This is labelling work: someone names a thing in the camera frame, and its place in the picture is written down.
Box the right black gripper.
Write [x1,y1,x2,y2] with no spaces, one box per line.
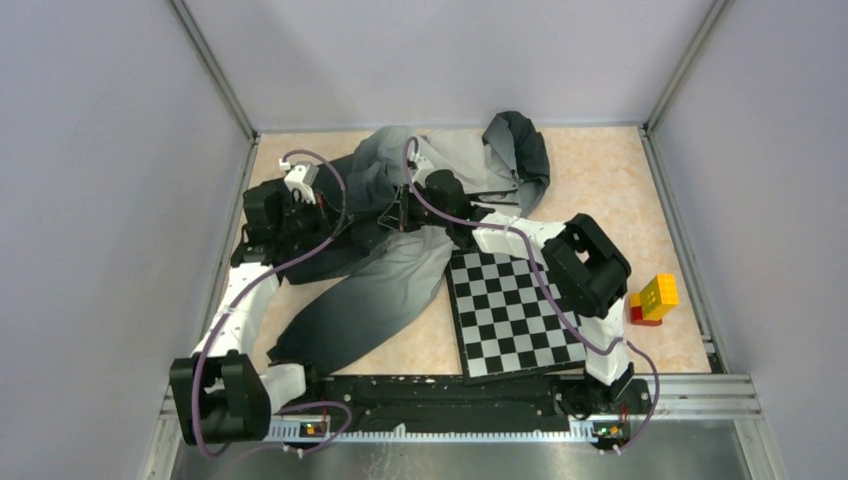
[380,183,452,233]

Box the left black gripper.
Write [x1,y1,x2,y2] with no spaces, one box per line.
[274,187,351,245]

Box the grey gradient zip jacket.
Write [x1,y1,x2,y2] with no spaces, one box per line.
[267,111,550,375]

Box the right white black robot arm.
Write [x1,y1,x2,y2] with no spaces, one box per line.
[379,170,634,412]

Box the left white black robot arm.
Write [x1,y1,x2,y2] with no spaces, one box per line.
[169,182,348,452]

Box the black white checkerboard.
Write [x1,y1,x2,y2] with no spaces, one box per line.
[445,251,586,385]

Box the red toy brick block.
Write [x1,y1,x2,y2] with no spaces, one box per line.
[629,292,663,328]

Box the yellow toy brick block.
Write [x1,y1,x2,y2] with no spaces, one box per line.
[639,273,680,323]

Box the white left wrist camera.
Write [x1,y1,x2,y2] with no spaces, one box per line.
[279,160,319,205]

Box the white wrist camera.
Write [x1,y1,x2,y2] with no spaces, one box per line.
[279,160,319,205]
[408,152,435,180]

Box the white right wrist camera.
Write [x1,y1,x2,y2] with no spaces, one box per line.
[408,152,435,180]

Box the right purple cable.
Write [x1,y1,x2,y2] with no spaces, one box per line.
[402,136,660,456]

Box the purple cable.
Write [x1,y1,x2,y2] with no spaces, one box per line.
[190,149,354,461]
[402,136,660,456]

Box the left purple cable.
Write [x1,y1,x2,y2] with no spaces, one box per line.
[190,149,354,461]

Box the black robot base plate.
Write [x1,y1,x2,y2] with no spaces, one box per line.
[294,375,651,437]

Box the aluminium frame rail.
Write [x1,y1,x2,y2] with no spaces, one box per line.
[158,374,763,444]

